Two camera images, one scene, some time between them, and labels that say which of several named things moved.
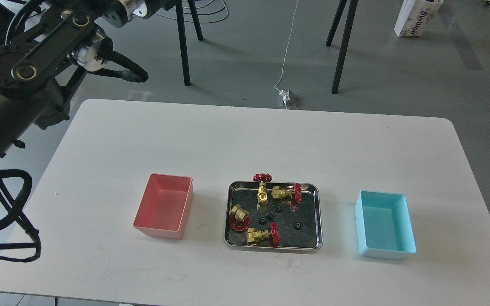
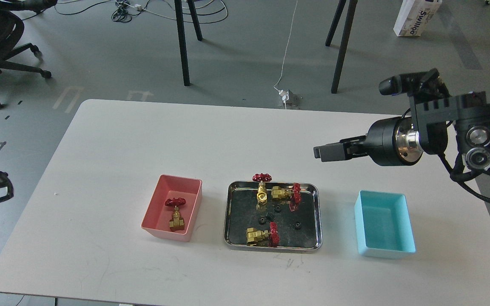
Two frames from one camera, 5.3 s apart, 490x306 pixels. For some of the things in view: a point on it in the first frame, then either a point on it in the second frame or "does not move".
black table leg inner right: x=336 y=22 does not move
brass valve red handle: x=240 y=220 → x=177 y=223
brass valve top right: x=294 y=196 does not move
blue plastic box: x=384 y=225 does not move
